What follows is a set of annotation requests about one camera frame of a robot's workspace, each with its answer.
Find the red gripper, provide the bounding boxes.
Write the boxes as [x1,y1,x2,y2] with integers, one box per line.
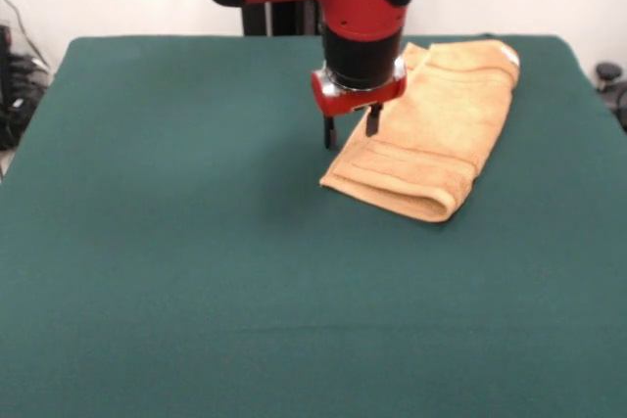
[311,63,408,151]

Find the tan terry towel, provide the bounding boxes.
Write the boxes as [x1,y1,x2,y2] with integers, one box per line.
[319,40,521,224]

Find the dark green table cloth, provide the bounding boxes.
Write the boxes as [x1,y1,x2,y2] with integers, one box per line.
[0,34,627,418]

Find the grey swivel chair base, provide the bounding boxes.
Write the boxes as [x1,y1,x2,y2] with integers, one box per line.
[595,61,627,133]

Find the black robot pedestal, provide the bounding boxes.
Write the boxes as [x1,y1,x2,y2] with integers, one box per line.
[241,0,327,37]

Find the black equipment with cables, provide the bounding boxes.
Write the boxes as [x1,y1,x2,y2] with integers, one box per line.
[0,23,53,150]

